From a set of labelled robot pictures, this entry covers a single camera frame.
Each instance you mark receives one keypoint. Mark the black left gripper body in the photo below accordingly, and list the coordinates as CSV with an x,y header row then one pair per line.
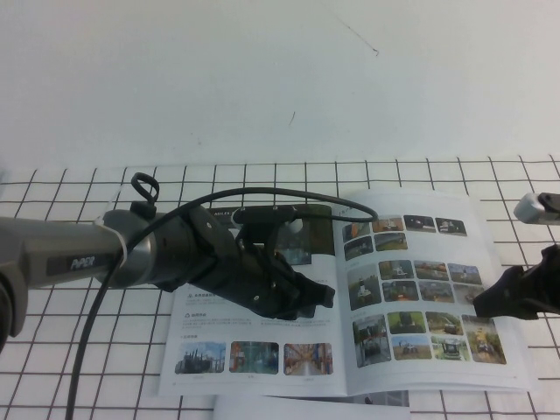
x,y
236,275

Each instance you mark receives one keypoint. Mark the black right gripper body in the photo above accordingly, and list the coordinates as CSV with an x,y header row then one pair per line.
x,y
547,284

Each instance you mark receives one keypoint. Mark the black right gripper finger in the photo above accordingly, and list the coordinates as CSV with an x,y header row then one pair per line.
x,y
499,304
516,276

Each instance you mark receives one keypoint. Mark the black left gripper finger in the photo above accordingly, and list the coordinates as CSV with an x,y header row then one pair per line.
x,y
317,293
295,311

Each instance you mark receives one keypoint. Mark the white picture booklet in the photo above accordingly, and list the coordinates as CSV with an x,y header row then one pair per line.
x,y
306,350

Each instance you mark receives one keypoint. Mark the grey left Piper robot arm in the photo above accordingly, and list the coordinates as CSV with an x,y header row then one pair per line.
x,y
52,254

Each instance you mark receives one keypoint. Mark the white booklet under open booklet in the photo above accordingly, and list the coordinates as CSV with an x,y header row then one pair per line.
x,y
306,409

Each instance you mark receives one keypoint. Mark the white black-grid tablecloth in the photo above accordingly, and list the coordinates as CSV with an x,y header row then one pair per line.
x,y
44,350

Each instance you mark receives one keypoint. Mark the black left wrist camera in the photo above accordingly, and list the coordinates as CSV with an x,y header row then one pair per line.
x,y
262,214

